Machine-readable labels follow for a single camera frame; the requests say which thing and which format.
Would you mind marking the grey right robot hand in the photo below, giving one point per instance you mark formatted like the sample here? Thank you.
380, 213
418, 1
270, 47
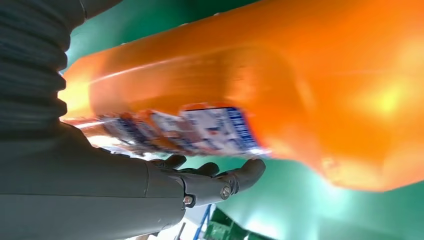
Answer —
82, 198

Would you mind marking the blue metal shelving rack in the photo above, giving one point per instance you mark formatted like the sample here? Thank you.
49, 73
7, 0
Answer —
202, 222

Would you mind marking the green plastic crate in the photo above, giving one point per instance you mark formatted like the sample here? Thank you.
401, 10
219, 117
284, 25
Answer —
225, 228

